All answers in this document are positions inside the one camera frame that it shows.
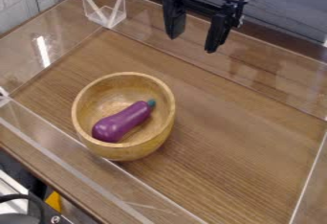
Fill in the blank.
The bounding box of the purple toy eggplant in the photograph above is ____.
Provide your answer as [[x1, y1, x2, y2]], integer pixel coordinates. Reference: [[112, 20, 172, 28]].
[[92, 100, 156, 143]]

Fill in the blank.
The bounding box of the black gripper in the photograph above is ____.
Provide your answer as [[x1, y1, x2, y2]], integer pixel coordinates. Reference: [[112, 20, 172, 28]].
[[163, 0, 248, 54]]

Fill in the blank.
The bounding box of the clear acrylic tray wall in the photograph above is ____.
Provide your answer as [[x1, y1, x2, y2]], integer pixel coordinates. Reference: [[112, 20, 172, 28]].
[[0, 0, 327, 224]]

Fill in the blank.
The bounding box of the clear acrylic corner bracket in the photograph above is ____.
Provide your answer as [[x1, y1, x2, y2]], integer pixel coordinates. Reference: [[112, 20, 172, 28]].
[[81, 0, 126, 29]]

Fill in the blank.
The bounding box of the black cable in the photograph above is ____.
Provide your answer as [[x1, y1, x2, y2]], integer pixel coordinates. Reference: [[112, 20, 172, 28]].
[[0, 193, 45, 224]]

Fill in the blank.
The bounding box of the brown wooden bowl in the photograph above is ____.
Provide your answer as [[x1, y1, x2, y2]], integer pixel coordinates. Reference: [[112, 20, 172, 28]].
[[72, 72, 176, 162]]

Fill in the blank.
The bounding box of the yellow black device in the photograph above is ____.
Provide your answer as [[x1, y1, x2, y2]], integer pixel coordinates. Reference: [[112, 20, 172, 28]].
[[24, 189, 74, 224]]

